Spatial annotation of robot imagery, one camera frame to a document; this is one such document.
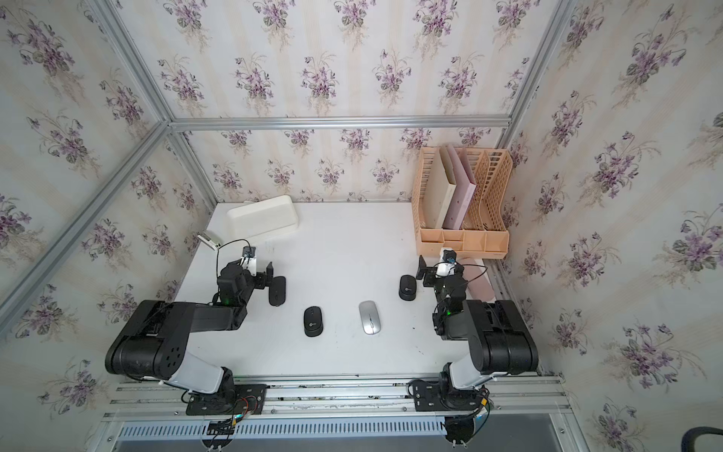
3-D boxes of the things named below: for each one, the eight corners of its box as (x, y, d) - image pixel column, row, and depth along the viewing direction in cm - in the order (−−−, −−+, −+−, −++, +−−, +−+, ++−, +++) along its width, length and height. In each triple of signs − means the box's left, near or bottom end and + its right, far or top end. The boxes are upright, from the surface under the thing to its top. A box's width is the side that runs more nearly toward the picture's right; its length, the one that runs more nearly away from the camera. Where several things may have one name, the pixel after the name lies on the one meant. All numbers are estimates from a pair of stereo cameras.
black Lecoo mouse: (302, 337, 86) (300, 334, 84) (306, 309, 92) (304, 305, 90) (322, 337, 86) (321, 334, 84) (325, 309, 92) (324, 305, 90)
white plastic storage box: (227, 239, 110) (225, 235, 108) (230, 209, 121) (227, 204, 119) (298, 227, 115) (297, 222, 112) (295, 198, 125) (293, 193, 123)
